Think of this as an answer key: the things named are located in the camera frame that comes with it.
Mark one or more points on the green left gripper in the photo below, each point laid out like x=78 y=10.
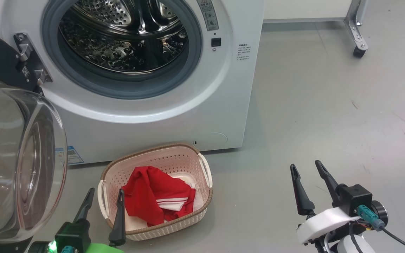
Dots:
x=105 y=248

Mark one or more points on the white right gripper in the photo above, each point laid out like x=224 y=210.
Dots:
x=323 y=225

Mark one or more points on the red jersey with striped trim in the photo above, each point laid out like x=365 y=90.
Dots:
x=146 y=196

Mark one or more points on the red shorts with white band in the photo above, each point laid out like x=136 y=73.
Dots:
x=198 y=203

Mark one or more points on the black round glass washer door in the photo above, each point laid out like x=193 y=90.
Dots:
x=9 y=158

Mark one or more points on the cream perforated laundry basket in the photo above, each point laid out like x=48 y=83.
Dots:
x=167 y=158

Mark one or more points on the white front-load washing machine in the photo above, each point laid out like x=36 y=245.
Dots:
x=171 y=116

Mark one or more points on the blue energy label sticker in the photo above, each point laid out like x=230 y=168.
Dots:
x=74 y=156

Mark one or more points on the metal cart leg with caster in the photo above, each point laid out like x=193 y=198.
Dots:
x=355 y=28

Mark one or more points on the grey warning sticker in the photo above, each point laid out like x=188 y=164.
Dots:
x=207 y=15

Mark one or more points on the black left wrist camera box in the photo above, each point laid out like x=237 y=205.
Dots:
x=72 y=235

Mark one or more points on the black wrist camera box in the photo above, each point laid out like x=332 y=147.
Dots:
x=355 y=198
x=72 y=235

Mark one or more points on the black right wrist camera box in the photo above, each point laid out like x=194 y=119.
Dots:
x=355 y=198

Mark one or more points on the teal left camera connector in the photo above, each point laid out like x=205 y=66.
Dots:
x=67 y=250

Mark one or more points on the teal camera connector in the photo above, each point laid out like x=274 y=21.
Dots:
x=67 y=250
x=369 y=217

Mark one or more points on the teal right camera connector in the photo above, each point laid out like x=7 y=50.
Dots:
x=369 y=217

